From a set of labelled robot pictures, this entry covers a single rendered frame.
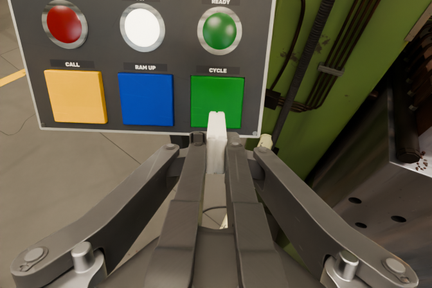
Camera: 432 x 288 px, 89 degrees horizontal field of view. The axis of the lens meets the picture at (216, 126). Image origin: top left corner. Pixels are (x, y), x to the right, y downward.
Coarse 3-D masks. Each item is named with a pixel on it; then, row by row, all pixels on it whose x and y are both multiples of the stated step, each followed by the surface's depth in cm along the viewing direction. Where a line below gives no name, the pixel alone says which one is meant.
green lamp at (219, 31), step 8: (216, 16) 28; (224, 16) 28; (208, 24) 28; (216, 24) 28; (224, 24) 28; (232, 24) 28; (208, 32) 28; (216, 32) 28; (224, 32) 28; (232, 32) 28; (208, 40) 29; (216, 40) 29; (224, 40) 29; (232, 40) 29; (216, 48) 29; (224, 48) 29
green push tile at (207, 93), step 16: (192, 80) 30; (208, 80) 30; (224, 80) 30; (240, 80) 30; (192, 96) 31; (208, 96) 31; (224, 96) 31; (240, 96) 31; (192, 112) 32; (208, 112) 32; (224, 112) 32; (240, 112) 32
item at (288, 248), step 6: (312, 174) 88; (306, 180) 96; (312, 180) 85; (282, 234) 101; (276, 240) 108; (282, 240) 95; (288, 240) 85; (282, 246) 91; (288, 246) 85; (288, 252) 89; (294, 252) 86; (294, 258) 91; (300, 258) 88; (300, 264) 93
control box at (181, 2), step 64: (64, 0) 27; (128, 0) 27; (192, 0) 27; (256, 0) 27; (64, 64) 30; (128, 64) 30; (192, 64) 30; (256, 64) 30; (64, 128) 33; (128, 128) 33; (192, 128) 33; (256, 128) 33
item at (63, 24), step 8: (56, 8) 28; (64, 8) 28; (48, 16) 28; (56, 16) 28; (64, 16) 28; (72, 16) 28; (48, 24) 28; (56, 24) 28; (64, 24) 28; (72, 24) 28; (80, 24) 28; (56, 32) 28; (64, 32) 28; (72, 32) 28; (80, 32) 28; (64, 40) 29; (72, 40) 29
